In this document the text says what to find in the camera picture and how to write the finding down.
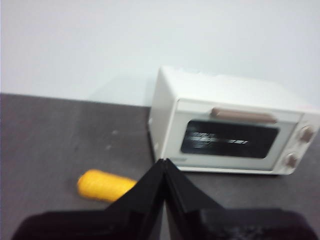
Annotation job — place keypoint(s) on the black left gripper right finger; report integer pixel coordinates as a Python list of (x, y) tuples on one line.
[(200, 220)]

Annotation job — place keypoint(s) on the yellow corn cob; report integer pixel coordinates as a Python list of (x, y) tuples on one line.
[(100, 185)]

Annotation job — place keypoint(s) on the white toaster oven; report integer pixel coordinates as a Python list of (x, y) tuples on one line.
[(165, 105)]

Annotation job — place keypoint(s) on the beige oven knob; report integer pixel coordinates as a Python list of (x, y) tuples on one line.
[(291, 160), (306, 133)]

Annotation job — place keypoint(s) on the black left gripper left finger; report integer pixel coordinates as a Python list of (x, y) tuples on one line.
[(130, 215)]

